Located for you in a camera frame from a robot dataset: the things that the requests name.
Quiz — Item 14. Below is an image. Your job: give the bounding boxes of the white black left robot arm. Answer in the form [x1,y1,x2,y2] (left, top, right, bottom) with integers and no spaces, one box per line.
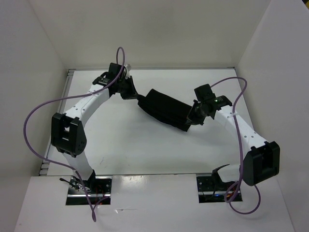
[51,72,138,193]

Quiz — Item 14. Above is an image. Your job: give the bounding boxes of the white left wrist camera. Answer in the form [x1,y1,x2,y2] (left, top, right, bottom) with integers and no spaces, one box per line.
[124,64,131,79]

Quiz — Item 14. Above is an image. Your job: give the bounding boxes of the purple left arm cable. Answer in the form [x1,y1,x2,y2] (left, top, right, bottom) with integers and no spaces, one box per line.
[23,46,126,222]

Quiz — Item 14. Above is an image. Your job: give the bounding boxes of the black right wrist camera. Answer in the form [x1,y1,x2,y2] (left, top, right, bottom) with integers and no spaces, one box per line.
[194,84,216,102]

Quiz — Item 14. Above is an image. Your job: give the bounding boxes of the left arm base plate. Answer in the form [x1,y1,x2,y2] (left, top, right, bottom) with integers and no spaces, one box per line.
[66,176,112,205]

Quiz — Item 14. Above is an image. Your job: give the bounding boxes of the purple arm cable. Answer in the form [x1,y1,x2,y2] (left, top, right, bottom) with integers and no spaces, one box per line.
[23,46,126,222]
[210,76,262,215]

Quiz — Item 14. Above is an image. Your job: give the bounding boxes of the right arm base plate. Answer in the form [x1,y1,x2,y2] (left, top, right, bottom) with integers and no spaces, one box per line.
[196,175,234,203]

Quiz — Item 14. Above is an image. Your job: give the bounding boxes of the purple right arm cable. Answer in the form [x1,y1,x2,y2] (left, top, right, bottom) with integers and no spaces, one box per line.
[210,76,262,215]

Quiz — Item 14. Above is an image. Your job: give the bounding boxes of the black skirt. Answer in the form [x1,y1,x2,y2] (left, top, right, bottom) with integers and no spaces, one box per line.
[138,89,191,132]

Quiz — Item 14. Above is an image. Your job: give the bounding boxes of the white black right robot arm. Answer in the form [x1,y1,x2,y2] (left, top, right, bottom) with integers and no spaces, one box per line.
[187,96,280,190]

